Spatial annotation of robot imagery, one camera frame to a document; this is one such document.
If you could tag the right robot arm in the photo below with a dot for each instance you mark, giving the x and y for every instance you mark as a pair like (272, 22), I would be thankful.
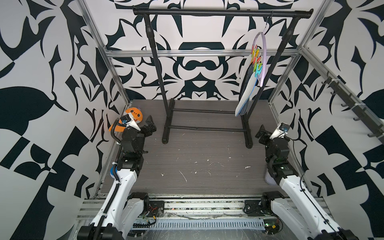
(302, 214)

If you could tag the blue foam insole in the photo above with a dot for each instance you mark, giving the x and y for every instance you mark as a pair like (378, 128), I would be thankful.
(247, 87)

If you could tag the blue round button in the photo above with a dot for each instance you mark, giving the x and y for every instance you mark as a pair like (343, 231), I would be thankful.
(113, 173)

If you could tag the black garment rack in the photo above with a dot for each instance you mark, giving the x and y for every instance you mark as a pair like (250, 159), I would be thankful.
(170, 105)

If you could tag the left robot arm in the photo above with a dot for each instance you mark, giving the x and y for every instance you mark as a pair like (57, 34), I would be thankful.
(122, 207)

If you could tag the grey fabric case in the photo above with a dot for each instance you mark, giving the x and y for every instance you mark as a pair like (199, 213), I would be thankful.
(269, 179)

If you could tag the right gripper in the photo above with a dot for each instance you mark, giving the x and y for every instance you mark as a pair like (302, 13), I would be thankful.
(261, 133)

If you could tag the white cable duct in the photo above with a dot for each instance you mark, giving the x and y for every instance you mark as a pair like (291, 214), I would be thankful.
(203, 224)

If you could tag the lilac round clip hanger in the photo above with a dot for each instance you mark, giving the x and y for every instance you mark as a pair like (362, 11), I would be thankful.
(259, 57)

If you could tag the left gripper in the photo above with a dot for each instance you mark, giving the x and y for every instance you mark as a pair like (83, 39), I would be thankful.
(144, 129)

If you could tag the orange shark plush toy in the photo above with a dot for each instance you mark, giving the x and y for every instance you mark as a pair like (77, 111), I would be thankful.
(137, 114)

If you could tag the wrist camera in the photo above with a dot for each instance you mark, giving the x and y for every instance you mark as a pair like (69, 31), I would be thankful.
(129, 122)
(281, 130)

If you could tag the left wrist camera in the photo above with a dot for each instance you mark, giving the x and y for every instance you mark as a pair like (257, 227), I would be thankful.
(129, 122)

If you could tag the wall hook rail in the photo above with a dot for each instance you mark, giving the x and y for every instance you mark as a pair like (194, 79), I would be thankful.
(361, 110)

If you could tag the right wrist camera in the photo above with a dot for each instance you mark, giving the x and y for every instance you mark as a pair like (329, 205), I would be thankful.
(281, 130)

